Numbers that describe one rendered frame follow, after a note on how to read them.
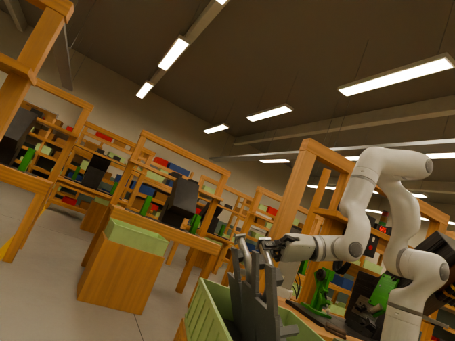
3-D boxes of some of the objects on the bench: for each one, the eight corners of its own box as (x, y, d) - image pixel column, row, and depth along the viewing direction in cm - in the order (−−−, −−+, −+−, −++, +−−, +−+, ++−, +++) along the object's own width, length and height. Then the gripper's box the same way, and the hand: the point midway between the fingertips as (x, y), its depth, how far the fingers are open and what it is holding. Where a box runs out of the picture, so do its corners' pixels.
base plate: (464, 375, 189) (465, 372, 189) (329, 333, 154) (330, 329, 155) (403, 342, 228) (404, 338, 229) (284, 302, 194) (286, 298, 194)
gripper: (326, 242, 95) (270, 243, 91) (309, 272, 105) (257, 273, 101) (317, 223, 100) (264, 223, 96) (301, 253, 110) (252, 254, 106)
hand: (267, 249), depth 99 cm, fingers closed on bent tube, 3 cm apart
